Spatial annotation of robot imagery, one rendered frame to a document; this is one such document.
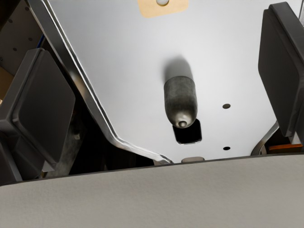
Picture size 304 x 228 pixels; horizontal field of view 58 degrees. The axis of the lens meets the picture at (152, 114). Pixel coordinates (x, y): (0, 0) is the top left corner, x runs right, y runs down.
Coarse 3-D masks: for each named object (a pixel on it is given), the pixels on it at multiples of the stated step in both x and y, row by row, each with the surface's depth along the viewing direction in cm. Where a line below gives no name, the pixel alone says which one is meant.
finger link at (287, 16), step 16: (272, 16) 9; (288, 16) 9; (272, 32) 9; (288, 32) 8; (272, 48) 9; (288, 48) 8; (272, 64) 10; (288, 64) 8; (272, 80) 10; (288, 80) 8; (272, 96) 10; (288, 96) 8; (288, 112) 9; (288, 128) 9
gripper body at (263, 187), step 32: (224, 160) 6; (256, 160) 5; (288, 160) 5; (0, 192) 6; (32, 192) 6; (64, 192) 6; (96, 192) 6; (128, 192) 5; (160, 192) 5; (192, 192) 5; (224, 192) 5; (256, 192) 5; (288, 192) 5; (0, 224) 6; (32, 224) 5; (64, 224) 5; (96, 224) 5; (128, 224) 5; (160, 224) 5; (192, 224) 5; (224, 224) 5; (256, 224) 4; (288, 224) 4
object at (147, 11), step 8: (144, 0) 21; (152, 0) 21; (176, 0) 21; (184, 0) 21; (144, 8) 21; (152, 8) 21; (160, 8) 21; (168, 8) 21; (176, 8) 21; (184, 8) 21; (144, 16) 22; (152, 16) 22
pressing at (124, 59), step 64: (64, 0) 21; (128, 0) 21; (192, 0) 21; (256, 0) 21; (64, 64) 25; (128, 64) 26; (192, 64) 26; (256, 64) 26; (128, 128) 33; (256, 128) 33
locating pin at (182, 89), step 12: (168, 84) 27; (180, 84) 26; (192, 84) 27; (168, 96) 26; (180, 96) 25; (192, 96) 25; (168, 108) 25; (180, 108) 25; (192, 108) 25; (180, 120) 25; (192, 120) 25
